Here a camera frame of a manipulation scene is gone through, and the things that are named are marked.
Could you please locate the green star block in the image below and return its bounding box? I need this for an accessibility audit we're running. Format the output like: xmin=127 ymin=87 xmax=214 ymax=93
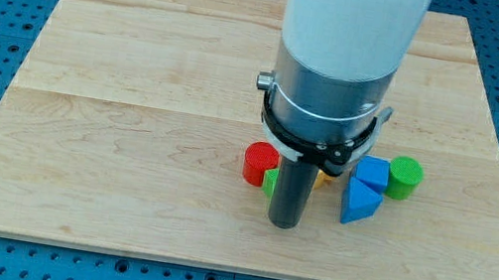
xmin=261 ymin=168 xmax=279 ymax=199

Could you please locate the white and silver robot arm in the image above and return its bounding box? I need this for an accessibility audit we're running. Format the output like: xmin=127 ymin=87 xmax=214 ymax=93
xmin=264 ymin=0 xmax=433 ymax=145

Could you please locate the yellow hexagon block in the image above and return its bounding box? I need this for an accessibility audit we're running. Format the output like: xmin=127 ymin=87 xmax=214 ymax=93
xmin=312 ymin=170 xmax=335 ymax=190

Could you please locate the red cylinder block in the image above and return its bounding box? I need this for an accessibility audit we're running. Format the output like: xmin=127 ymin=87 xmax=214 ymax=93
xmin=241 ymin=141 xmax=280 ymax=187

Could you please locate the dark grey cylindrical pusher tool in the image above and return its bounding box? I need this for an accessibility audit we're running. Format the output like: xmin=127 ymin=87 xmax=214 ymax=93
xmin=268 ymin=158 xmax=319 ymax=229

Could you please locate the light wooden board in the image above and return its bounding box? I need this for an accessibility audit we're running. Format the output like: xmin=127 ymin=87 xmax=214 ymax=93
xmin=0 ymin=0 xmax=499 ymax=280

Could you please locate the blue triangular prism block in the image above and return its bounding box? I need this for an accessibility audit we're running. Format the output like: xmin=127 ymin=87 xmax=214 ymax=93
xmin=340 ymin=177 xmax=383 ymax=223

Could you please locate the blue cube block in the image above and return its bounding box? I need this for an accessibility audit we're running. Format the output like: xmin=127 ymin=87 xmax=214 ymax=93
xmin=354 ymin=156 xmax=390 ymax=194

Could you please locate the green cylinder block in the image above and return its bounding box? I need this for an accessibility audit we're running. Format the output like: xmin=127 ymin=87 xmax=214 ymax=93
xmin=385 ymin=156 xmax=424 ymax=201

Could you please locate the black clamp ring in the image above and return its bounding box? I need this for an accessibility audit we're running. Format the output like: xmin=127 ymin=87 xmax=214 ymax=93
xmin=252 ymin=86 xmax=395 ymax=186

